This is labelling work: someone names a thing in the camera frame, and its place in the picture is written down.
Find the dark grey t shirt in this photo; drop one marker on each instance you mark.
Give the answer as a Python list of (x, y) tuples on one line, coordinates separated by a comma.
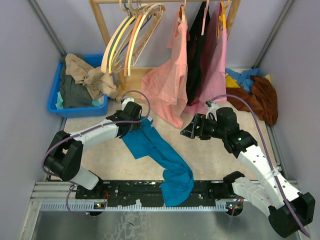
[(73, 95)]

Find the yellow hanger with shirt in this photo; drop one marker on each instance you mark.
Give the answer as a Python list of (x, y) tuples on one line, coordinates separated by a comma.
[(222, 20)]

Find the yellow cloth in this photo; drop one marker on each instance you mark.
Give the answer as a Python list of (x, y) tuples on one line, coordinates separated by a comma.
[(231, 82)]

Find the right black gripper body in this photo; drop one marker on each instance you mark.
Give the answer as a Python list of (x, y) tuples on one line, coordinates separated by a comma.
[(211, 128)]

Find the blue plastic bin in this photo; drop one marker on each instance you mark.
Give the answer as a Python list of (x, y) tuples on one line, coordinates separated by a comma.
[(79, 112)]

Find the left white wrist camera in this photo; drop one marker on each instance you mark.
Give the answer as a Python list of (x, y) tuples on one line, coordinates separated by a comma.
[(125, 101)]

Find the beige hanger with shirt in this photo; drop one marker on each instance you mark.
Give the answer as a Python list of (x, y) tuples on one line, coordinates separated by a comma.
[(182, 12)]

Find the salmon pink t shirt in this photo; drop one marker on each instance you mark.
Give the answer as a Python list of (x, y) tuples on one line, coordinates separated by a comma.
[(165, 86)]

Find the black t shirt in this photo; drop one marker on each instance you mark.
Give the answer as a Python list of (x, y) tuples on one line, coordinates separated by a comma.
[(194, 51)]

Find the wooden clothes rack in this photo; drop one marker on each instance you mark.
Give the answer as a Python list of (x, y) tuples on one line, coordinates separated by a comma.
[(128, 83)]

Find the pink hanger with shirt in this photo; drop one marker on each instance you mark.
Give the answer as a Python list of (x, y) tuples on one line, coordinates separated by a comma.
[(206, 9)]

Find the orange plastic hanger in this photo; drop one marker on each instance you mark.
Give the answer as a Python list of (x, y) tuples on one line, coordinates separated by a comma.
[(131, 37)]

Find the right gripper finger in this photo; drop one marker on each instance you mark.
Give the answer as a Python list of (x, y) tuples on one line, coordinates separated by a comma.
[(199, 134), (193, 126)]

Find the light blue cloth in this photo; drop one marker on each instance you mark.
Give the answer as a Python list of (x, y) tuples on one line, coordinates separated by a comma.
[(244, 79)]

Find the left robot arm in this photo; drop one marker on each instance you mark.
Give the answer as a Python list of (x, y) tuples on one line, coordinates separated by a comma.
[(64, 155)]

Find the brown t shirt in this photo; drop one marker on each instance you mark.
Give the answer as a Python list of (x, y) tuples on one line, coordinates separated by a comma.
[(262, 99)]

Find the beige t shirt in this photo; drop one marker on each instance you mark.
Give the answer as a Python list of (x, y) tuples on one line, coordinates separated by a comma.
[(92, 78)]

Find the teal blue t shirt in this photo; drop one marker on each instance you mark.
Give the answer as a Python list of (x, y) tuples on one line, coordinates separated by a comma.
[(178, 176)]

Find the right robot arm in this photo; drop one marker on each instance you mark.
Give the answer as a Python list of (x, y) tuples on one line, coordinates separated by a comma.
[(287, 209)]

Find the cream plastic hanger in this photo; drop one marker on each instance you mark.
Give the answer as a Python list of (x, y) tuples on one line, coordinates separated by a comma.
[(112, 42)]

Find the mint green cloth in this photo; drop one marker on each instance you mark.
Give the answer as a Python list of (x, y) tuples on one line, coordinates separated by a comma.
[(59, 104)]

